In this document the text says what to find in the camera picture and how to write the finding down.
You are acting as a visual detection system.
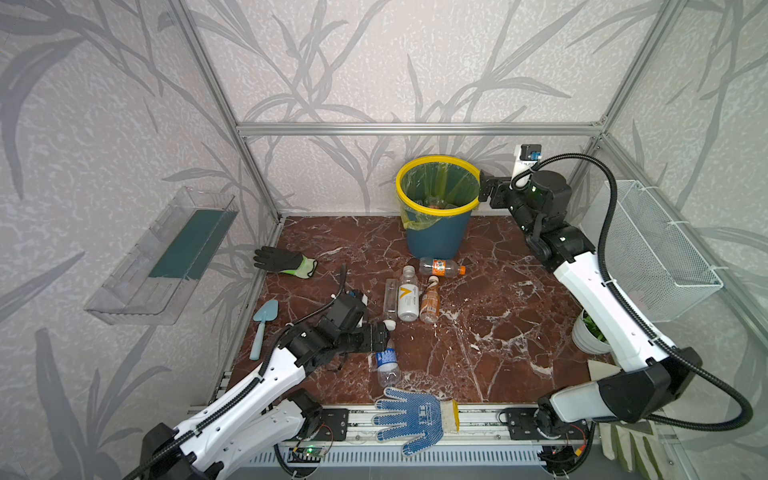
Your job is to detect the clear bottle blue label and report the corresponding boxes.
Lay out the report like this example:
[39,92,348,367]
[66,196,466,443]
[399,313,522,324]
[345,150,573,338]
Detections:
[375,339,401,388]

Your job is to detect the orange liquid bottle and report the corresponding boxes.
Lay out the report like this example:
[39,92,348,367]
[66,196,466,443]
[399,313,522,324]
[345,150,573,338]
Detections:
[419,275,440,324]

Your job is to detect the orange label bottle top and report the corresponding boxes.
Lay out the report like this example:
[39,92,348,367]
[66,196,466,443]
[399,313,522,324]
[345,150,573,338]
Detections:
[419,258,466,278]

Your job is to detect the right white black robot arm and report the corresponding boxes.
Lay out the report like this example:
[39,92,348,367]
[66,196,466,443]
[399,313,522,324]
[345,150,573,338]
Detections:
[478,153,753,435]

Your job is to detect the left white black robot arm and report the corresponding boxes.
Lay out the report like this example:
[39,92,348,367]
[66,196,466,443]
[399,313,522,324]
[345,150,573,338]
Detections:
[127,290,388,479]

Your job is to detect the teal bin with yellow rim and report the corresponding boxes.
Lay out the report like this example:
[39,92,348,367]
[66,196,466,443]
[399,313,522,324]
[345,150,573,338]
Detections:
[395,155,480,260]

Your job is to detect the slim clear bottle white cap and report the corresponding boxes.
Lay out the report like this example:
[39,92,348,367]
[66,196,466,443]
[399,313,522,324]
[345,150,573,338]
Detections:
[383,278,398,332]

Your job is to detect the white yellow label bottle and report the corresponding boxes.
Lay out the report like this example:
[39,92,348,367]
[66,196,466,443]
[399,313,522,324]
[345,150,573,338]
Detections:
[397,265,420,322]

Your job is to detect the black green work glove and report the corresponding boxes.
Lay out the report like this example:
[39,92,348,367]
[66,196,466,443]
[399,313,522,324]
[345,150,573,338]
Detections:
[253,246,318,279]

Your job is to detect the blue dotted knit glove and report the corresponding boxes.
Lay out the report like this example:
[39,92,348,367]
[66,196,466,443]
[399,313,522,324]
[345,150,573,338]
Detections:
[372,387,460,458]

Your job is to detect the green circuit board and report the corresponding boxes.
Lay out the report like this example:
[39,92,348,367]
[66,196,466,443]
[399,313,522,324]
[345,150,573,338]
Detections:
[287,444,332,464]

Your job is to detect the potted plant red flowers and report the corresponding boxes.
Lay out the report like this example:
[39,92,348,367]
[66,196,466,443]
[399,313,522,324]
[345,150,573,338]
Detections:
[572,310,612,355]

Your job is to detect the white green striped glove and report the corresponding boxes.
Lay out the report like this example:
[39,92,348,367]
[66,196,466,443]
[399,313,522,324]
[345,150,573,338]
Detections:
[599,421,675,479]

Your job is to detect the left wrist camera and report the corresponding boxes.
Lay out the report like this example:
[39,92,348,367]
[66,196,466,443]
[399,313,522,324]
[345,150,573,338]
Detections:
[348,290,369,329]

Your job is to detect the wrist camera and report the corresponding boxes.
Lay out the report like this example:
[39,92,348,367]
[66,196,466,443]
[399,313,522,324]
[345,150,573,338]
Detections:
[348,290,369,329]
[512,144,542,177]

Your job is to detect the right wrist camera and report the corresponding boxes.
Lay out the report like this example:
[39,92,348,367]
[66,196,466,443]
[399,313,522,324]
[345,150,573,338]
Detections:
[512,144,542,177]

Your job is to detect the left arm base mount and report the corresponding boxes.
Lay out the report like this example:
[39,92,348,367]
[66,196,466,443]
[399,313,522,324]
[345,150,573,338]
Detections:
[290,408,350,442]

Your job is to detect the white wire mesh basket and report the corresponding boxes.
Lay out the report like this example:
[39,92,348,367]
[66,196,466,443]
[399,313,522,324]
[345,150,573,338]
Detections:
[605,180,723,323]

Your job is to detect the clear plastic wall tray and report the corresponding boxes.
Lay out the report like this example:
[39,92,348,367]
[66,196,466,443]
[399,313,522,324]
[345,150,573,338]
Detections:
[84,187,239,326]

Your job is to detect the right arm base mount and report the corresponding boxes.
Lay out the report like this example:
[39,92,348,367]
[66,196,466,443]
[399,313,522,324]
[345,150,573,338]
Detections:
[497,406,590,441]

